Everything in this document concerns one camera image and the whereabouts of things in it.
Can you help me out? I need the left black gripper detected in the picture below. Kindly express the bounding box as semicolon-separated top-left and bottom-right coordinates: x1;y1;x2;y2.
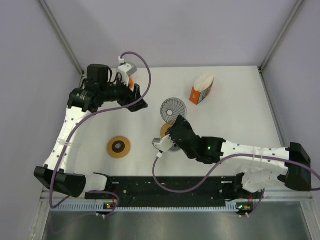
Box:
100;73;147;112

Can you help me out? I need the wooden dripper holder ring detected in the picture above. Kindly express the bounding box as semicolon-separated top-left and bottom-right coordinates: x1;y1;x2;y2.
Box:
159;122;174;140

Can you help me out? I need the clear ribbed glass dripper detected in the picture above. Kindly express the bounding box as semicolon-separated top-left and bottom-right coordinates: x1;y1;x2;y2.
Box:
160;97;187;125

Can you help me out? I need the orange coffee filter box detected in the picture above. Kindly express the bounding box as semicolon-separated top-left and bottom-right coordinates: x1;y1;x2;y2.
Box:
189;73;215;105

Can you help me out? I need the clear glass server jug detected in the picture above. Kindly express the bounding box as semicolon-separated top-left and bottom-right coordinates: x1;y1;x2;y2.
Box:
169;147;180;152

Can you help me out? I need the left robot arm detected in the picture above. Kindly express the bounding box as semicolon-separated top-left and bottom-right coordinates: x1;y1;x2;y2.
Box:
34;62;148;199

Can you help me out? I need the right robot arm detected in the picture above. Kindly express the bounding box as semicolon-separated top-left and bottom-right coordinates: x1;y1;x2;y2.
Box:
162;115;312;198

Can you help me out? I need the orange liquid glass beaker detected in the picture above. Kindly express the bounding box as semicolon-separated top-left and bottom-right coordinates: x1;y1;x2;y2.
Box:
129;77;135;91

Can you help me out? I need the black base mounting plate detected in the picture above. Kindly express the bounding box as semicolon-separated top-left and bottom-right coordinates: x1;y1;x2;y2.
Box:
85;176;262;208

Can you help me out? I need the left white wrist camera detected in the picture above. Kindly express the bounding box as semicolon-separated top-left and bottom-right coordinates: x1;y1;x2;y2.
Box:
116;56;138;87

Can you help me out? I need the grey slotted cable duct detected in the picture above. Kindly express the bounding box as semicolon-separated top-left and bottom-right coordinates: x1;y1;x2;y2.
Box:
53;202;253;213

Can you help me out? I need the aluminium front rail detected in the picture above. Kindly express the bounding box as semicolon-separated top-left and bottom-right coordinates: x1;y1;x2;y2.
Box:
39;181;314;201

